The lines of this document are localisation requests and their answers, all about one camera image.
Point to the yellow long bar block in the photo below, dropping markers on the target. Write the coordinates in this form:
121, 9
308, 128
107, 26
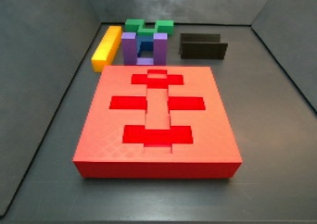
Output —
107, 48

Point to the green zigzag block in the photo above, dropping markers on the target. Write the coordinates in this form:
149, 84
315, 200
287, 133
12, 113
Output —
164, 26

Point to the purple U-shaped block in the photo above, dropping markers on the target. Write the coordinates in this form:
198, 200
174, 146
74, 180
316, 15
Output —
150, 58

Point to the black angled bracket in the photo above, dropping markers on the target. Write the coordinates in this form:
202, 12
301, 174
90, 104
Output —
201, 46

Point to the red slotted board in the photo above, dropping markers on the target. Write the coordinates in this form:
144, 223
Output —
157, 125

